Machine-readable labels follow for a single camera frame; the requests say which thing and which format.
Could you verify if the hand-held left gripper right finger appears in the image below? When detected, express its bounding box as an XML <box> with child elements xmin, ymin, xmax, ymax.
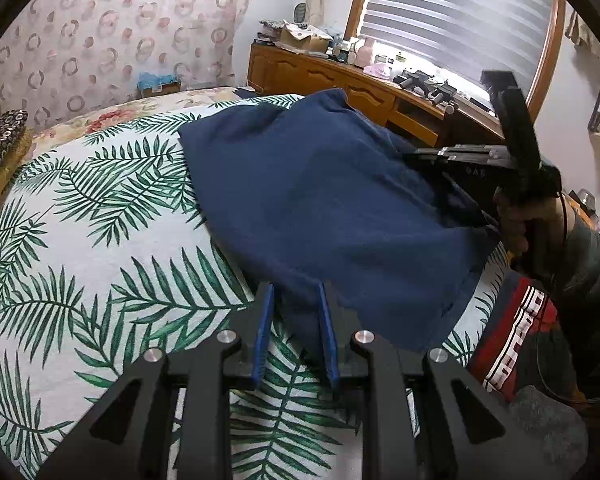
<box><xmin>316</xmin><ymin>280</ymin><xmax>556</xmax><ymax>480</ymax></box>

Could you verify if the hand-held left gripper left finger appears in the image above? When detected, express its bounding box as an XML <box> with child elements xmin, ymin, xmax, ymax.
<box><xmin>35</xmin><ymin>281</ymin><xmax>276</xmax><ymax>480</ymax></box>

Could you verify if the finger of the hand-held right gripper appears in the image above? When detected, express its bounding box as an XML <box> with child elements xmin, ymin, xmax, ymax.
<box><xmin>404</xmin><ymin>144</ymin><xmax>503</xmax><ymax>166</ymax></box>

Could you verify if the navy blue printed t-shirt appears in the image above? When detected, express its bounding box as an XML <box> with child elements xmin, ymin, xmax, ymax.
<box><xmin>177</xmin><ymin>87</ymin><xmax>503</xmax><ymax>353</ymax></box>

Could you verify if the person's right forearm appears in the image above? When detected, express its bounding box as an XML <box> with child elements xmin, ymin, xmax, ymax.
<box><xmin>540</xmin><ymin>210</ymin><xmax>600</xmax><ymax>396</ymax></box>

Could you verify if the person's right hand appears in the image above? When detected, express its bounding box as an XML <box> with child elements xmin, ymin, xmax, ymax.
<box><xmin>495</xmin><ymin>187</ymin><xmax>563</xmax><ymax>271</ymax></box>

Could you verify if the hanging beige cloth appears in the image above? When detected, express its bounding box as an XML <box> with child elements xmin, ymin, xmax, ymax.
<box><xmin>565</xmin><ymin>10</ymin><xmax>600</xmax><ymax>53</ymax></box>

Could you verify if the pink container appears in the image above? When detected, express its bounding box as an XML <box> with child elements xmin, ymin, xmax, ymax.
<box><xmin>355</xmin><ymin>40</ymin><xmax>376</xmax><ymax>68</ymax></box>

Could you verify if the striped window blind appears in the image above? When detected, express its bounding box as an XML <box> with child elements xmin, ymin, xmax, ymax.
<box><xmin>357</xmin><ymin>0</ymin><xmax>558</xmax><ymax>106</ymax></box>

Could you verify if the wooden sideboard cabinet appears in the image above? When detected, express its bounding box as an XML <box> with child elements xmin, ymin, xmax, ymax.
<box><xmin>247</xmin><ymin>42</ymin><xmax>506</xmax><ymax>148</ymax></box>

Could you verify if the open cardboard box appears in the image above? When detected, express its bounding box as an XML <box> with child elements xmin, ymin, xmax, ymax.
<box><xmin>279</xmin><ymin>22</ymin><xmax>333</xmax><ymax>53</ymax></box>

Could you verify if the red patterned cloth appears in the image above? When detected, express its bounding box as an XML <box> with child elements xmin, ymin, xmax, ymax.
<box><xmin>467</xmin><ymin>270</ymin><xmax>561</xmax><ymax>393</ymax></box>

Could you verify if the palm leaf bedspread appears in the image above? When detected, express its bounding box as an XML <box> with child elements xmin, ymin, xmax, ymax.
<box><xmin>0</xmin><ymin>94</ymin><xmax>511</xmax><ymax>480</ymax></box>

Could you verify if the grey fabric clothing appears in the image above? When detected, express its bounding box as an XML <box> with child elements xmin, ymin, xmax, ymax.
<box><xmin>510</xmin><ymin>385</ymin><xmax>588</xmax><ymax>480</ymax></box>

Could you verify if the floral bed sheet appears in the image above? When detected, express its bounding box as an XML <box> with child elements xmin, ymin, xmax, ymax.
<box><xmin>32</xmin><ymin>86</ymin><xmax>251</xmax><ymax>146</ymax></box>

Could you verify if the cardboard box with blue wrap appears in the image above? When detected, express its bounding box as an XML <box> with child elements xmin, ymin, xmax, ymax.
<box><xmin>137</xmin><ymin>72</ymin><xmax>182</xmax><ymax>98</ymax></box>

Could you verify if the yellow cushion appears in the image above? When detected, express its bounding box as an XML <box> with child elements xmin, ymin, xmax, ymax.
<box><xmin>0</xmin><ymin>127</ymin><xmax>35</xmax><ymax>196</ymax></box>

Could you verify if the dark medallion patterned pillow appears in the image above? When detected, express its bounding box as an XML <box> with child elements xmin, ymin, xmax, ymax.
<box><xmin>0</xmin><ymin>109</ymin><xmax>30</xmax><ymax>196</ymax></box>

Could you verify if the circle patterned curtain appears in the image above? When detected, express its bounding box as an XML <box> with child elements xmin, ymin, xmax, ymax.
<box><xmin>0</xmin><ymin>0</ymin><xmax>256</xmax><ymax>128</ymax></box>

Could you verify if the wooden window frame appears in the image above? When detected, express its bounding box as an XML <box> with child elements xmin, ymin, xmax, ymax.
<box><xmin>342</xmin><ymin>0</ymin><xmax>567</xmax><ymax>126</ymax></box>

